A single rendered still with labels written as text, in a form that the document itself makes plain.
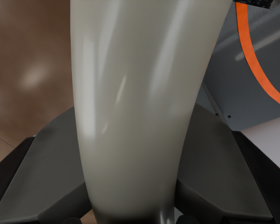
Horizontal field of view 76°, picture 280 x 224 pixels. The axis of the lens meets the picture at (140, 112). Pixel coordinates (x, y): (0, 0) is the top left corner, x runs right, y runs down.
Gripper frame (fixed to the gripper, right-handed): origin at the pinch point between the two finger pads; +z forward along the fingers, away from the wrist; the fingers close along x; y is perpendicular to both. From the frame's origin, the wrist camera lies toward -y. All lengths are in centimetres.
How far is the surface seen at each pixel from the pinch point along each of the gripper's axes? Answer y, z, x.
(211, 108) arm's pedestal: 32, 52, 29
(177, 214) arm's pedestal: 47, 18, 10
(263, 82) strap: 36, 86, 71
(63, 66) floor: 25, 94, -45
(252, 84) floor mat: 38, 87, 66
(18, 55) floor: 19, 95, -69
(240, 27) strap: 6, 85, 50
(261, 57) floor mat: 21, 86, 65
